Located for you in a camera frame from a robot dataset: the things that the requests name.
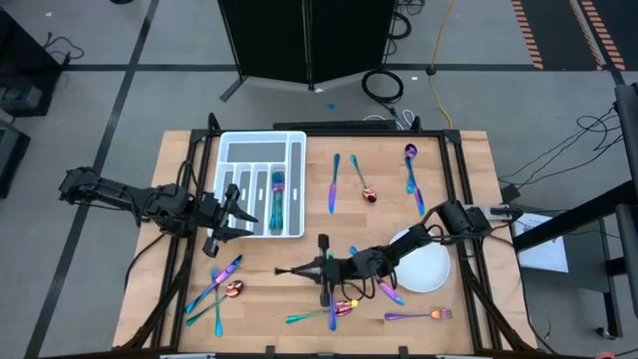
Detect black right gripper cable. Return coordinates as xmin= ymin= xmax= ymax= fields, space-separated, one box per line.
xmin=342 ymin=198 xmax=450 ymax=303

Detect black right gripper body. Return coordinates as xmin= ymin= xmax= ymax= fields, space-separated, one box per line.
xmin=309 ymin=233 xmax=353 ymax=300

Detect loose black floor cables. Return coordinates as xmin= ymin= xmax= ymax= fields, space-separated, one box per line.
xmin=497 ymin=102 xmax=627 ymax=188

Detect long black bar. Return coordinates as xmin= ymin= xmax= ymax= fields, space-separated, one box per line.
xmin=272 ymin=119 xmax=399 ymax=132

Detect black cabinet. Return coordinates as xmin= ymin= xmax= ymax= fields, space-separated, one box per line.
xmin=0 ymin=9 xmax=65 ymax=119

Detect black folding divider panel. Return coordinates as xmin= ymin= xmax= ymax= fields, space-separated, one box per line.
xmin=217 ymin=0 xmax=399 ymax=104

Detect thin white cable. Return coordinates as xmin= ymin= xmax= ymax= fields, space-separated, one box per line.
xmin=362 ymin=109 xmax=416 ymax=131

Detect black metal side stand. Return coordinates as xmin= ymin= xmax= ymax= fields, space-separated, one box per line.
xmin=511 ymin=83 xmax=638 ymax=340

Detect white round plate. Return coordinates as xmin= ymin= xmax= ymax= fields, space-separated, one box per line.
xmin=388 ymin=227 xmax=453 ymax=294

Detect black box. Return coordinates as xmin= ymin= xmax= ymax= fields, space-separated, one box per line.
xmin=0 ymin=124 xmax=32 ymax=199

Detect white plastic cutlery tray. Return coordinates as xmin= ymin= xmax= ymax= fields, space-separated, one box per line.
xmin=212 ymin=130 xmax=308 ymax=239

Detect coiled black cable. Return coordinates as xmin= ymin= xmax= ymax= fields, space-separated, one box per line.
xmin=360 ymin=68 xmax=405 ymax=105

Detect long yellow cable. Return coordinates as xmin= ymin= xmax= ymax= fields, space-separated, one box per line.
xmin=428 ymin=0 xmax=456 ymax=130

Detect white paper sheet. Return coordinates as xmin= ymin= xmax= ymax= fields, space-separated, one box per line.
xmin=512 ymin=212 xmax=570 ymax=274

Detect black metal table frame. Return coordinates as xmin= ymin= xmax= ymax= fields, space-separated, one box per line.
xmin=113 ymin=112 xmax=538 ymax=353

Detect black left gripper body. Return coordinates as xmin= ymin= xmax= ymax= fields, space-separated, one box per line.
xmin=191 ymin=183 xmax=240 ymax=258

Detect short black floor cable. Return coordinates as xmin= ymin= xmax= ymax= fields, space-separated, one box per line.
xmin=42 ymin=31 xmax=85 ymax=66

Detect iridescent rainbow knife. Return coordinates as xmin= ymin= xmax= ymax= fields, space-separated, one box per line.
xmin=409 ymin=169 xmax=428 ymax=217
xmin=184 ymin=254 xmax=244 ymax=315
xmin=327 ymin=286 xmax=339 ymax=332
xmin=327 ymin=153 xmax=342 ymax=215
xmin=348 ymin=244 xmax=407 ymax=307

